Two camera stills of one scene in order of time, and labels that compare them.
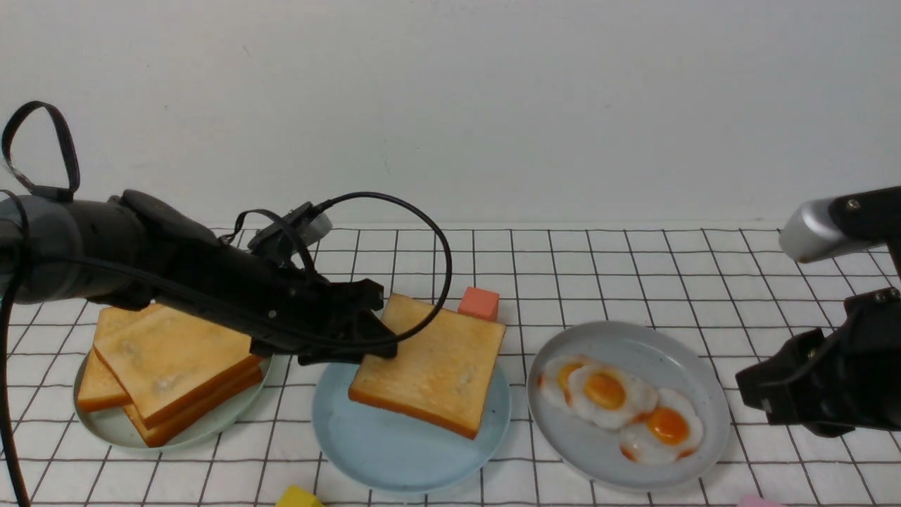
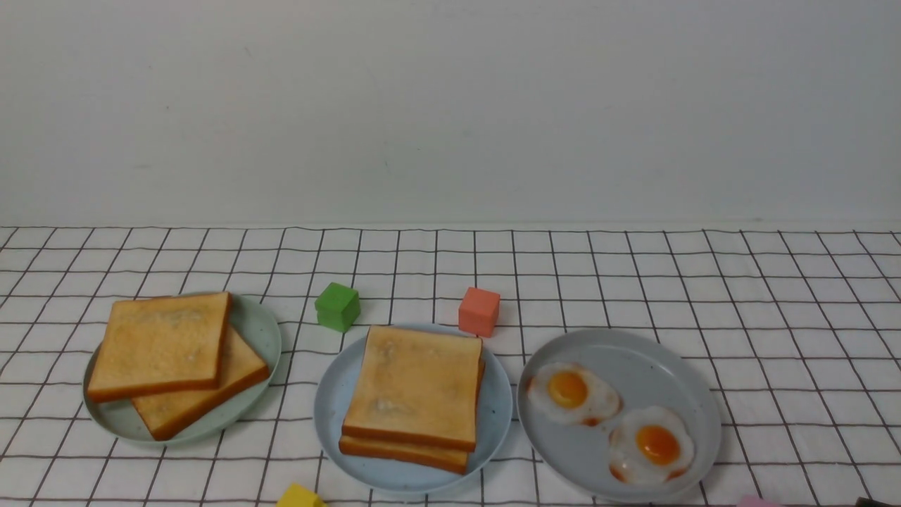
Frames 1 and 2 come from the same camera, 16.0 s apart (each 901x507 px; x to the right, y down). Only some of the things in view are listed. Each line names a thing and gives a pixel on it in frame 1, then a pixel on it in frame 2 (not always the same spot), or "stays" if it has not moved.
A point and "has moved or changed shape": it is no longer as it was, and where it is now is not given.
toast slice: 162,360 -> 417,386
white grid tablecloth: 734,296 stays
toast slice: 441,374 has moved or changed shape
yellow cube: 295,496 stays
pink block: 757,501 stays
